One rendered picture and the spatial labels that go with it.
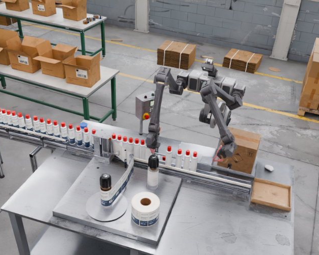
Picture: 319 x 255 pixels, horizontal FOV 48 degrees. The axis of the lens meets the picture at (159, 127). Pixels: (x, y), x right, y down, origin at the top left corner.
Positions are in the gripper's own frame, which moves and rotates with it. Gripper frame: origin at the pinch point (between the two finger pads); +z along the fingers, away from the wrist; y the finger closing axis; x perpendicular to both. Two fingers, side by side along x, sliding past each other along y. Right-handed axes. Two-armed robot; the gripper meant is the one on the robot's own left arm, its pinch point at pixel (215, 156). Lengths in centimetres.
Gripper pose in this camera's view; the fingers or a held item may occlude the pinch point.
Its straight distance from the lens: 278.6
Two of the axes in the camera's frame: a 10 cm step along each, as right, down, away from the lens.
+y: -3.9, 5.1, -7.6
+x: 6.9, 7.1, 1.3
